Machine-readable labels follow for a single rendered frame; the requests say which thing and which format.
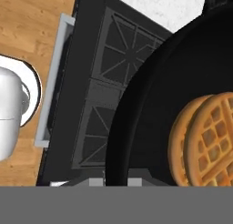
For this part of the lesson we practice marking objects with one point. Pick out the brown round waffle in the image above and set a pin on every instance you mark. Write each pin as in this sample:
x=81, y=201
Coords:
x=209, y=142

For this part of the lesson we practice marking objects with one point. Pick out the white rounded object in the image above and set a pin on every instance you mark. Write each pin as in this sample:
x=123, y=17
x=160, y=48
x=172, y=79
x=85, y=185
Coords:
x=9, y=112

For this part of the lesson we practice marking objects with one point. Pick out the black stove with grates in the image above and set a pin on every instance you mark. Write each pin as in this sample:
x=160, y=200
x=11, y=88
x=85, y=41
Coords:
x=121, y=51

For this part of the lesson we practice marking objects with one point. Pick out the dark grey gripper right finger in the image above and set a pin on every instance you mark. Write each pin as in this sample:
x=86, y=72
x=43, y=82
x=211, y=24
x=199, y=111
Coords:
x=134, y=182

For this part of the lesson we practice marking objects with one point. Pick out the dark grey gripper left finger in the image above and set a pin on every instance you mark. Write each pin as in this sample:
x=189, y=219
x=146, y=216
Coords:
x=96, y=182

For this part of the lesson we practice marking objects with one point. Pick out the black bowl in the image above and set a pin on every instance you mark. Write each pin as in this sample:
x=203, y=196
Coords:
x=170, y=82

